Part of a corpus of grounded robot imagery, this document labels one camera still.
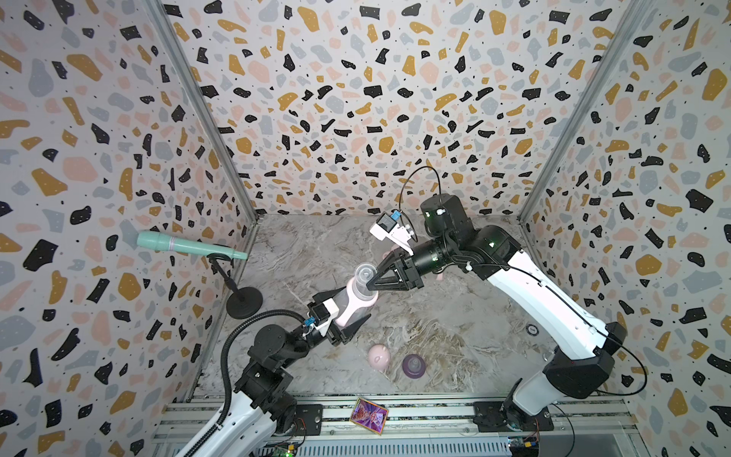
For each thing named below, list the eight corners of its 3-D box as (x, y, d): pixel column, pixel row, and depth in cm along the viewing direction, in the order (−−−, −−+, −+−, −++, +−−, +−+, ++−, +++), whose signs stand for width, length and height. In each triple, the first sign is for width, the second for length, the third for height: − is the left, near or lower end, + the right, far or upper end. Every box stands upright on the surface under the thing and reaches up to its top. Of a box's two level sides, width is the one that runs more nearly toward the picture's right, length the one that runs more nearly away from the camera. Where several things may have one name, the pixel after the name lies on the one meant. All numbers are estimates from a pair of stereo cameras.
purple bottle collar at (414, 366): (402, 378, 83) (403, 375, 80) (401, 357, 86) (402, 354, 84) (425, 378, 83) (426, 375, 81) (423, 358, 87) (425, 354, 84)
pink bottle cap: (368, 370, 84) (368, 365, 80) (369, 350, 88) (369, 344, 84) (389, 370, 84) (389, 365, 80) (389, 350, 88) (389, 344, 84)
